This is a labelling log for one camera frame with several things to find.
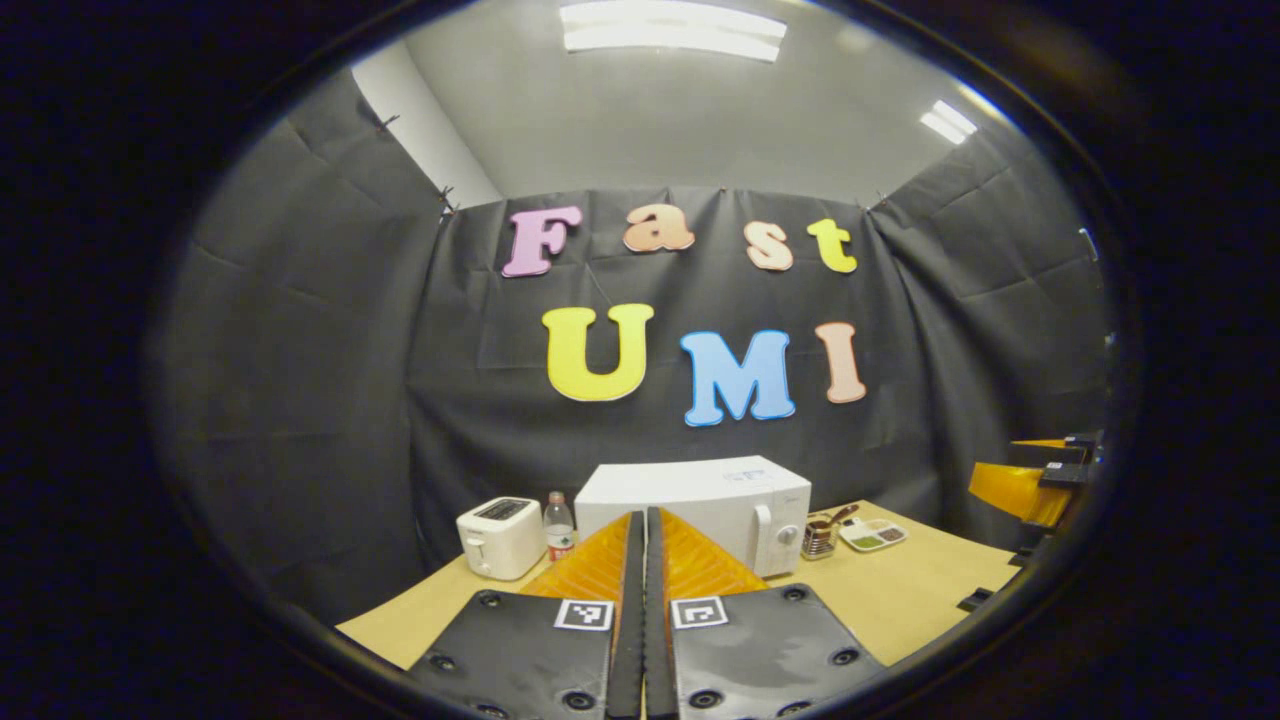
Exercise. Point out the clear plastic water bottle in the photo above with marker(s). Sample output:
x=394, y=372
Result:
x=559, y=530

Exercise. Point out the large ceiling light panel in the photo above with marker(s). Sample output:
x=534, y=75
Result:
x=675, y=30

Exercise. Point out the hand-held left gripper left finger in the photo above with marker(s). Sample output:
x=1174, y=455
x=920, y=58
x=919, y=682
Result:
x=628, y=640

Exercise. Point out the white microwave oven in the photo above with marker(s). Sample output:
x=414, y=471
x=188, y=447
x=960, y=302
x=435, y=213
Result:
x=700, y=490

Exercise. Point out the white divided dish with beans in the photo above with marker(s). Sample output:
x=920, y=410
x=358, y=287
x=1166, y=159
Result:
x=872, y=535

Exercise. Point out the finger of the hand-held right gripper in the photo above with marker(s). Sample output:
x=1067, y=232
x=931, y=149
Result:
x=1015, y=490
x=1075, y=440

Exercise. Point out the white toaster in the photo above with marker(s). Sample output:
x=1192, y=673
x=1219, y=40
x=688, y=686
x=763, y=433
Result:
x=500, y=540

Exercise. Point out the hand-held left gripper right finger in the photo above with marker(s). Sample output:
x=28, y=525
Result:
x=658, y=640

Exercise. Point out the small ceiling light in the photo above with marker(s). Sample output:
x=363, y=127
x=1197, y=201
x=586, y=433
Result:
x=948, y=120

